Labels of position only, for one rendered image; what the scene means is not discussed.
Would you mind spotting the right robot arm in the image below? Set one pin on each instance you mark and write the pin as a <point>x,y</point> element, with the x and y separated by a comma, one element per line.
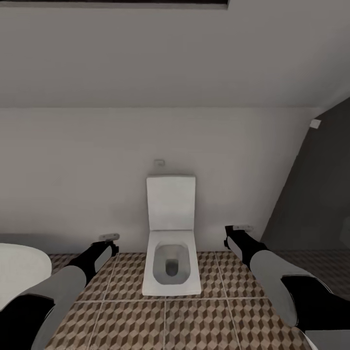
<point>300,298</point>

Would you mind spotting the toilet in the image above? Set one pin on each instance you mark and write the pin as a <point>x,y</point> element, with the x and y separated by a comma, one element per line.
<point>171,267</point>

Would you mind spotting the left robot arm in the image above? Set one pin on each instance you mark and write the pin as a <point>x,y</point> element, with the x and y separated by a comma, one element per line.
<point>29,321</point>

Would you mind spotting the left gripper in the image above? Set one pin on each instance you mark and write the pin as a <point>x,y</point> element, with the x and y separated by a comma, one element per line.
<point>115,249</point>

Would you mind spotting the door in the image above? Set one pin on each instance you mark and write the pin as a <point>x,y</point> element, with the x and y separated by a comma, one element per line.
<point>310,224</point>

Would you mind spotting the bathtub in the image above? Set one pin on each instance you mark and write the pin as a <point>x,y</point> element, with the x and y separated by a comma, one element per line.
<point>21,267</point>

